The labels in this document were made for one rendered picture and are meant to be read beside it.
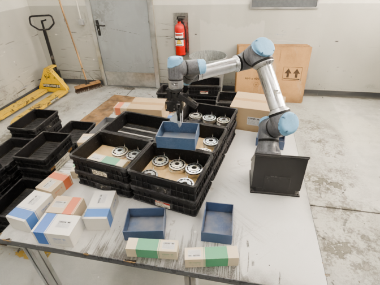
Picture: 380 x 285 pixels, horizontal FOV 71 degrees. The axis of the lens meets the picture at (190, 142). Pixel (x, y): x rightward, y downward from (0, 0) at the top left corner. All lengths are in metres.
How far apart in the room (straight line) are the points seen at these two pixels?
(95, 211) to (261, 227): 0.86
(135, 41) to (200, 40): 1.07
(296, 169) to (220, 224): 0.50
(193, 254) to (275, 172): 0.63
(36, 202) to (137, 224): 0.57
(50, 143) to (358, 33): 4.12
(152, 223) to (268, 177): 0.68
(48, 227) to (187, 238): 0.68
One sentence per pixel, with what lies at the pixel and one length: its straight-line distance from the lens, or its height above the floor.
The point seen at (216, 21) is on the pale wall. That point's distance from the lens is 4.39.
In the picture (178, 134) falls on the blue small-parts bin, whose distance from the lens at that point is 1.46.
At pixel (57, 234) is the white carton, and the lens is 1.49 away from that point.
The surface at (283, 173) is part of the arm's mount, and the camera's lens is 1.57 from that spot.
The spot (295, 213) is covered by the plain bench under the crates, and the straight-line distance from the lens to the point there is 1.60.
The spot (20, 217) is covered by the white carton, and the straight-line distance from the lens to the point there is 1.66.
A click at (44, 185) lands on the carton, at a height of 0.77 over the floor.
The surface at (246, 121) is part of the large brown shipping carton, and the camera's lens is 2.17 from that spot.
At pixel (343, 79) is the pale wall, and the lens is 4.81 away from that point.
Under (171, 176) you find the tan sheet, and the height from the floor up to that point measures 0.83.
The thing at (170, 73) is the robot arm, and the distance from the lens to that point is 1.34.
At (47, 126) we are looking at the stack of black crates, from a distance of 3.04.
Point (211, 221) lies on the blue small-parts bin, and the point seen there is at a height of 0.70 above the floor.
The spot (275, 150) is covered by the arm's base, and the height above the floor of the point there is 0.95.
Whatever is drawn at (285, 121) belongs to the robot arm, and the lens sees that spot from 1.46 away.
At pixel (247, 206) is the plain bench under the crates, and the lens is 1.58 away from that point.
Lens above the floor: 1.85
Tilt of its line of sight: 34 degrees down
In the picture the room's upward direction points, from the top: 2 degrees counter-clockwise
